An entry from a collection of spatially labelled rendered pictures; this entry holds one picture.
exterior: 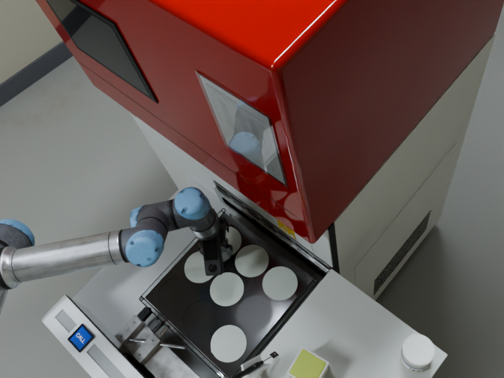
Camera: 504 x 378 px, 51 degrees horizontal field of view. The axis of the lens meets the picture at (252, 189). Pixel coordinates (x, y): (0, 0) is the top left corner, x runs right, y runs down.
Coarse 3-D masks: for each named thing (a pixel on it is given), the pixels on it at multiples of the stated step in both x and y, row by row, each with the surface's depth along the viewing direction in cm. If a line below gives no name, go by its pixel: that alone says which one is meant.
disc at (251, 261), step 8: (248, 248) 156; (256, 248) 156; (240, 256) 156; (248, 256) 155; (256, 256) 155; (264, 256) 154; (240, 264) 155; (248, 264) 154; (256, 264) 154; (264, 264) 153; (240, 272) 153; (248, 272) 153; (256, 272) 153
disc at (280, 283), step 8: (272, 272) 152; (280, 272) 151; (288, 272) 151; (264, 280) 151; (272, 280) 151; (280, 280) 150; (288, 280) 150; (296, 280) 149; (264, 288) 150; (272, 288) 150; (280, 288) 149; (288, 288) 149; (296, 288) 148; (272, 296) 148; (280, 296) 148; (288, 296) 148
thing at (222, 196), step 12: (216, 192) 165; (228, 204) 168; (240, 204) 159; (240, 216) 167; (252, 216) 156; (264, 228) 157; (276, 240) 159; (288, 240) 151; (288, 252) 158; (300, 252) 149; (312, 264) 149; (324, 276) 151
